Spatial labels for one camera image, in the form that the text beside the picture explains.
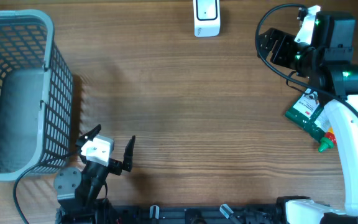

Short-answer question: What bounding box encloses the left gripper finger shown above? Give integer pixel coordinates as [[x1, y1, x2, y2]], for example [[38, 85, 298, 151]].
[[75, 124, 101, 148], [122, 136, 135, 172]]

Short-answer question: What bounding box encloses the green 3M gloves package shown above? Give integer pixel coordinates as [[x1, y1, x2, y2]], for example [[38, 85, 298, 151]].
[[284, 88, 331, 142]]

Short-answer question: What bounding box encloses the red sauce bottle green cap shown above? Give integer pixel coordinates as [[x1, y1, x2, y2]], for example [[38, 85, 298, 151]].
[[318, 128, 337, 152]]

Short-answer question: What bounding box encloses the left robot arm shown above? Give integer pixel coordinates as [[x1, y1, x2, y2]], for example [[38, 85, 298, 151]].
[[53, 124, 135, 223]]

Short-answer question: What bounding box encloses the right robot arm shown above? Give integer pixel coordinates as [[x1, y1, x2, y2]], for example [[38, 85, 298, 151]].
[[255, 5, 358, 223]]

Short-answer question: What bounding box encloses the white barcode scanner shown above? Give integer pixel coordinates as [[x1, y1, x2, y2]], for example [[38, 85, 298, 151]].
[[193, 0, 221, 37]]

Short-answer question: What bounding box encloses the grey plastic mesh basket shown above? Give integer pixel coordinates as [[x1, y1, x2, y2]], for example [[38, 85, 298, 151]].
[[0, 9, 74, 182]]

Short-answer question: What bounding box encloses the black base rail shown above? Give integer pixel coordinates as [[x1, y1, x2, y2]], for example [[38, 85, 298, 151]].
[[55, 203, 287, 224]]

